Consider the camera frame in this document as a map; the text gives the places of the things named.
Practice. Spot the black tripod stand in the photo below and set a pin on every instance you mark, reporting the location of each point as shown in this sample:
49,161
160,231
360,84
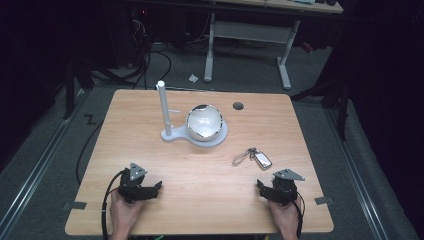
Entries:
69,90
341,106

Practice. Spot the person's right hand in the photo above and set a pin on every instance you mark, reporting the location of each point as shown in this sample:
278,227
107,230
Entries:
284,218

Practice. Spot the metal floor rail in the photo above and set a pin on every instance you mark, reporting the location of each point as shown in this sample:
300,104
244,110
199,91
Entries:
36,166
356,176

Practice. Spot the grey tape strip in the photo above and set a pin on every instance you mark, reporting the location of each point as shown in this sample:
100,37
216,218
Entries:
75,205
324,200

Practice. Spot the white paper scrap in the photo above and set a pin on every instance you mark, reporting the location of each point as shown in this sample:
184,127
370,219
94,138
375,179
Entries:
193,78

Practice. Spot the white stand with pole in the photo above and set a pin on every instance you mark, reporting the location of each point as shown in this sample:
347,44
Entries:
165,110

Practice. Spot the person's left hand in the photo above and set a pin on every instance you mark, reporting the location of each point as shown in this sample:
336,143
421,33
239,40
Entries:
123,215

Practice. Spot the desk with white legs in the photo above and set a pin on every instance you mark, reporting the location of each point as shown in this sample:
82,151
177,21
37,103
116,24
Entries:
253,31

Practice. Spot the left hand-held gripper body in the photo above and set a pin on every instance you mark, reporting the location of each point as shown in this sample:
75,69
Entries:
132,181

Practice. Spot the white bowl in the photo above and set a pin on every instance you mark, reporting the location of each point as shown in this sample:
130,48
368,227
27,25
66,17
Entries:
204,122

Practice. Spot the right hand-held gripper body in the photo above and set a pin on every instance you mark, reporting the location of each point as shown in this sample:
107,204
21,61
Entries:
286,187

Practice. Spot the red object under desk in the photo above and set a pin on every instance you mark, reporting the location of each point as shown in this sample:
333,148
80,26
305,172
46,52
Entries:
307,47

